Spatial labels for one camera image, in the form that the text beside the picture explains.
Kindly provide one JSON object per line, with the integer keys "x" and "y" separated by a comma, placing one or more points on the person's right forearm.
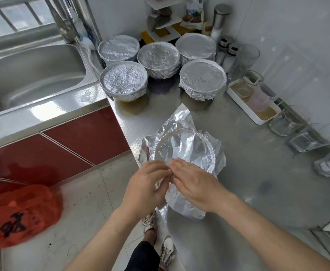
{"x": 278, "y": 237}

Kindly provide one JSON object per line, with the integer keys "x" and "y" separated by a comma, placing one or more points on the steel faucet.
{"x": 63, "y": 22}

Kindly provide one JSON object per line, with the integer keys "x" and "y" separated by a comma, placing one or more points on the stainless steel sink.
{"x": 35, "y": 76}

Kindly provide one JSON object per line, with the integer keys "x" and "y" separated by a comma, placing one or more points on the foil-wrapped bowl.
{"x": 196, "y": 46}

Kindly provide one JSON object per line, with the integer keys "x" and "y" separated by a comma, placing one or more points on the person's right hand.
{"x": 201, "y": 186}

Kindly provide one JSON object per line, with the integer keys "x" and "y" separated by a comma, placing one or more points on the white dish brush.
{"x": 88, "y": 43}

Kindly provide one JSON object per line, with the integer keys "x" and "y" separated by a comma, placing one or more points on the white rectangular tray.
{"x": 239, "y": 104}

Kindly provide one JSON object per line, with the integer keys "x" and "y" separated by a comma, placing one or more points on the person's dark trousers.
{"x": 142, "y": 258}

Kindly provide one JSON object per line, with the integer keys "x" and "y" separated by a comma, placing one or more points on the pink translucent cup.
{"x": 261, "y": 100}

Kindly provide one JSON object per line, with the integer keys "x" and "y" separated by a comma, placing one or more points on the red kitchen cabinet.
{"x": 86, "y": 135}

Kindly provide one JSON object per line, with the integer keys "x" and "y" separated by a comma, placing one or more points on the person's left hand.
{"x": 144, "y": 192}

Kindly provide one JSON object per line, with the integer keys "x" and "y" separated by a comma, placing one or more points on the white corner shelf rack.
{"x": 166, "y": 17}

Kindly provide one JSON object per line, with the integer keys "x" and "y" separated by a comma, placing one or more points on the tall white steel-capped bottle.
{"x": 219, "y": 18}

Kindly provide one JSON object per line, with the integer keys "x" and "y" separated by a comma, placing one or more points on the white shaker with black lid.
{"x": 230, "y": 59}
{"x": 222, "y": 52}

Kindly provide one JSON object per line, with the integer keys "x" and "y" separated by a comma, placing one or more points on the person's left forearm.
{"x": 108, "y": 245}

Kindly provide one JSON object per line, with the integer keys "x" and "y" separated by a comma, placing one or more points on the person's left white shoe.
{"x": 148, "y": 223}

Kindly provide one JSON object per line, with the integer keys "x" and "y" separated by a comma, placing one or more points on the person's right white shoe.
{"x": 166, "y": 251}

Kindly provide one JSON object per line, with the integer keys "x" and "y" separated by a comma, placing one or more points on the stack of aluminium foil sheets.
{"x": 196, "y": 146}

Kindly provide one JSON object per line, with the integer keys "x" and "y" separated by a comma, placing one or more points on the metal window railing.
{"x": 18, "y": 15}

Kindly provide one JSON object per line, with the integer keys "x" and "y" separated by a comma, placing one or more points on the foil-covered bowl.
{"x": 124, "y": 80}
{"x": 119, "y": 48}
{"x": 159, "y": 59}
{"x": 203, "y": 78}

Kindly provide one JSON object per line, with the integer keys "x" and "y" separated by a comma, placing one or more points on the person's white shoe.
{"x": 148, "y": 223}
{"x": 166, "y": 251}

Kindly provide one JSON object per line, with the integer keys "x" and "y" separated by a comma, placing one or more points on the small white tan-capped bottle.
{"x": 206, "y": 29}

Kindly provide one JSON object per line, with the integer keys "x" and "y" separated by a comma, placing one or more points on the colourful snack packet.
{"x": 192, "y": 11}

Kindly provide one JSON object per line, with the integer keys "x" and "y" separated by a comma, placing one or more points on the red plastic bag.
{"x": 21, "y": 216}

